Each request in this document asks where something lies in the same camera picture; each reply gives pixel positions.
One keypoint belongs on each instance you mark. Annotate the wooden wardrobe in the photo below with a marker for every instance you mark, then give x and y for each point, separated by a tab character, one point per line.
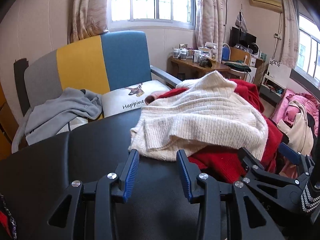
3	120

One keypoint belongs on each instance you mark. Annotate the pink knit garment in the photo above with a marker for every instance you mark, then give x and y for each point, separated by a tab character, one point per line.
151	97

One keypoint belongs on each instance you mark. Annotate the wooden chair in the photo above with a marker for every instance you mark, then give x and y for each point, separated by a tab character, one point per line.
237	53

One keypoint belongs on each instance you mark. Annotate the black monitor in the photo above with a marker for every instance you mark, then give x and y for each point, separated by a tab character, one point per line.
240	37

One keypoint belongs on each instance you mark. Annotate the white deer print pillow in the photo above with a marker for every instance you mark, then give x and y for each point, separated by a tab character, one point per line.
125	100

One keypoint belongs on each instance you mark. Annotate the grey hanging bag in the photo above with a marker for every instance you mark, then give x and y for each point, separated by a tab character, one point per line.
240	20

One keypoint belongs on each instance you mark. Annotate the grey fleece garment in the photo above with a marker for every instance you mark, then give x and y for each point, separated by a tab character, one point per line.
65	110

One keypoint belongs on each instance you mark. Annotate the blue water jug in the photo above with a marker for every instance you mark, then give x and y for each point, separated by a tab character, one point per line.
225	52

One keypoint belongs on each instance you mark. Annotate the metal stand pole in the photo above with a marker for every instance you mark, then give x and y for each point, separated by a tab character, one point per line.
225	17

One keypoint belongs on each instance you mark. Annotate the cream coat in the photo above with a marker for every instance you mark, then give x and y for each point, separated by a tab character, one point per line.
300	127

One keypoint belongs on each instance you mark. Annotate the barred window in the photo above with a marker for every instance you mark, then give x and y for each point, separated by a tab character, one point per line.
150	0
308	50

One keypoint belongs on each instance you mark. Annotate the black upright board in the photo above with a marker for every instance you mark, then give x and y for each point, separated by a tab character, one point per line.
19	80

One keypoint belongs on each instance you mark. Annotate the white floral board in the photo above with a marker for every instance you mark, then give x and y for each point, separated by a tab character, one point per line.
280	70

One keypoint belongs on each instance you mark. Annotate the person's right forearm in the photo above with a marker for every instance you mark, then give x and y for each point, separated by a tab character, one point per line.
308	200

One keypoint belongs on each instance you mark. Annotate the black pouch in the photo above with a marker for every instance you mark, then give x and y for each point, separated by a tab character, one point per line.
206	63

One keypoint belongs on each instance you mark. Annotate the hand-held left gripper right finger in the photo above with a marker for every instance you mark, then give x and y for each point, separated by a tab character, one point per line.
184	177

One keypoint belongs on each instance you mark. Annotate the white carton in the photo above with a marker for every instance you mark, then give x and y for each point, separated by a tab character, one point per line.
208	51

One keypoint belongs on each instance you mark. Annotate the white round fan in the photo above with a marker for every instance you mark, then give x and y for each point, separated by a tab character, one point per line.
254	48

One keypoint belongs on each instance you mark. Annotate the beige floral curtain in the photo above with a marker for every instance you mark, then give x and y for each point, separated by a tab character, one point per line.
208	17
290	30
87	7

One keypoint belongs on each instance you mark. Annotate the white low shelf unit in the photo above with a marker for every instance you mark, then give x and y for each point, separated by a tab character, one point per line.
271	90

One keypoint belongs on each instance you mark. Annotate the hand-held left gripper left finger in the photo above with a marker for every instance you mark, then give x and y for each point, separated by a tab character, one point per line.
131	175

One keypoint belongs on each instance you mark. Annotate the grey yellow blue armchair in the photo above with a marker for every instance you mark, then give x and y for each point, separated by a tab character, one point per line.
82	65

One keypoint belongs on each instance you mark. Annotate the cream knit sweater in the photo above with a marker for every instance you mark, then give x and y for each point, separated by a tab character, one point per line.
200	115

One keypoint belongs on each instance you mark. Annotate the wall air conditioner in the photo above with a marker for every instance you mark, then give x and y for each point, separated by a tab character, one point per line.
266	3

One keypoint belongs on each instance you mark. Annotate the dark green folded cloth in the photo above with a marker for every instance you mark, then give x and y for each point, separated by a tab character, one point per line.
237	65

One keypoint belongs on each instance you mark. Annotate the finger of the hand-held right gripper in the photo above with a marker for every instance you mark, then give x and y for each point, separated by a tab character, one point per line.
252	170
290	152

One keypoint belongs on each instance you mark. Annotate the red knit sweater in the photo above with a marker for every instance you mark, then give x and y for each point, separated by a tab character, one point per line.
217	166

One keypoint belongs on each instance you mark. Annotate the pink bedding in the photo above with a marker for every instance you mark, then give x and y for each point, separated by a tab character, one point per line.
287	110

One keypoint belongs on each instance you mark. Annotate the wooden desk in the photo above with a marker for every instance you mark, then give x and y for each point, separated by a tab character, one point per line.
192	66

